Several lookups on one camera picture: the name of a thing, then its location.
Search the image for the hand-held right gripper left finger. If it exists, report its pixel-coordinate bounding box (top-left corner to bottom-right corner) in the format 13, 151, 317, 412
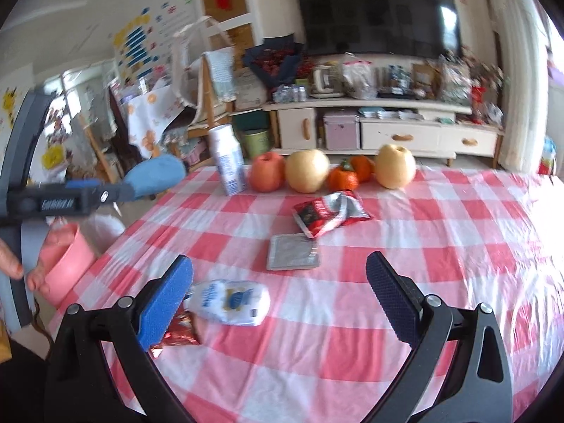
43, 254, 195, 423

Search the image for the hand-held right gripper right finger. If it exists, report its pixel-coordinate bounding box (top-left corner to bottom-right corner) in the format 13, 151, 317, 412
366, 250, 515, 423

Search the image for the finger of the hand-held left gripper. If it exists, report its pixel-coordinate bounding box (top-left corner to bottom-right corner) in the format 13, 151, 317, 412
66, 179, 135, 213

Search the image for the white printed snack packet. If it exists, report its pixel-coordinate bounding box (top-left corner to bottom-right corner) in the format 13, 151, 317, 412
183, 279, 271, 327

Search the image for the pink trash bin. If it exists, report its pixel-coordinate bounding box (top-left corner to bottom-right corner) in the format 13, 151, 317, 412
39, 222, 98, 309

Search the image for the person's left hand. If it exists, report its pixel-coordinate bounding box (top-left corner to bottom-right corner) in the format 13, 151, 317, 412
0, 238, 56, 298

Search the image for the red foil wrapper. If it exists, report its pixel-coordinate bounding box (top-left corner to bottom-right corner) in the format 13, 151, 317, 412
150, 311, 201, 360

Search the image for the blue chair cushion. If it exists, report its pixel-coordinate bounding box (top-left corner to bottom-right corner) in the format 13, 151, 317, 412
119, 154, 188, 201

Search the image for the orange print white cloth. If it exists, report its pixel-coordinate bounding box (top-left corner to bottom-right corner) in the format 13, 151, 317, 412
128, 84, 195, 159

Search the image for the pink white checked tablecloth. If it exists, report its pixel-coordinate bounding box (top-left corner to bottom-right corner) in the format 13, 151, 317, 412
46, 165, 564, 423

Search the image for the red silver snack wrapper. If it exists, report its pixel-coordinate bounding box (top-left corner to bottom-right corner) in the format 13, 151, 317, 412
293, 190, 373, 239

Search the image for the square silver foil wrapper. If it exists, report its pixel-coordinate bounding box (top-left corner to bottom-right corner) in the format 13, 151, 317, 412
266, 233, 321, 272

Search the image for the orange persimmon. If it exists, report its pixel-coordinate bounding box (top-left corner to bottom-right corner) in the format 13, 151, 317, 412
326, 165, 360, 193
350, 155, 375, 183

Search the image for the white milk bottle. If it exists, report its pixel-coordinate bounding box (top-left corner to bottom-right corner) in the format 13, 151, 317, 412
208, 124, 247, 197

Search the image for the yellow pear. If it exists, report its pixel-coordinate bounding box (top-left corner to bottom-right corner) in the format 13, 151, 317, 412
284, 150, 330, 193
374, 143, 417, 190

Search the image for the wooden chair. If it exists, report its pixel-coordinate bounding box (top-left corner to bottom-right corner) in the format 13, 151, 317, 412
187, 50, 236, 142

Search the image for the cream television cabinet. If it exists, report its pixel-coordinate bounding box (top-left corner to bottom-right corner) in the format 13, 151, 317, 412
263, 97, 505, 168

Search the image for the green waste bin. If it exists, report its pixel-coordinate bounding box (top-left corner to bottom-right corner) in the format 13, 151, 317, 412
241, 129, 270, 159

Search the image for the red apple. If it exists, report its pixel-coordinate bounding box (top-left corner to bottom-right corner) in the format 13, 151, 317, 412
250, 152, 286, 193

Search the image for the white teal knitted towel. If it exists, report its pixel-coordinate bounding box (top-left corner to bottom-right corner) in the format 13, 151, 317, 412
203, 48, 236, 102

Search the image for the pink storage box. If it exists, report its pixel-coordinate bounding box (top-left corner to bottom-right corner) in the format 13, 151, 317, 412
323, 112, 361, 151

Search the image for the dark wrapped flower bouquet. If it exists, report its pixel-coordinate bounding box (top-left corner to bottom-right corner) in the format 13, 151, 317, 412
243, 33, 307, 91

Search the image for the white red plastic bag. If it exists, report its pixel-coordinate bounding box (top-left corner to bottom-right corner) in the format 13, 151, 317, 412
341, 61, 379, 100

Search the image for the brown paper bag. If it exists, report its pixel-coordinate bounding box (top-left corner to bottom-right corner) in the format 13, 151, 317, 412
412, 62, 437, 93

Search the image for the clear plastic bag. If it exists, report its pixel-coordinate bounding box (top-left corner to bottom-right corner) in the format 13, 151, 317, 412
438, 55, 472, 104

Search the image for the white electric kettle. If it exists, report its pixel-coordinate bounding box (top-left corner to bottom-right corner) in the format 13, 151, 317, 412
312, 65, 338, 98

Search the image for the white curtain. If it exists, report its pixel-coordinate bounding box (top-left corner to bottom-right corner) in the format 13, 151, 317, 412
480, 0, 553, 172

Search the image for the black television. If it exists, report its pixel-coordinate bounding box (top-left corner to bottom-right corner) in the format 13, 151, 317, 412
293, 0, 462, 59

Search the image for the colourful wall poster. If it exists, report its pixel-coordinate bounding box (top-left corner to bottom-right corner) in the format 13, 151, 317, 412
112, 0, 197, 86

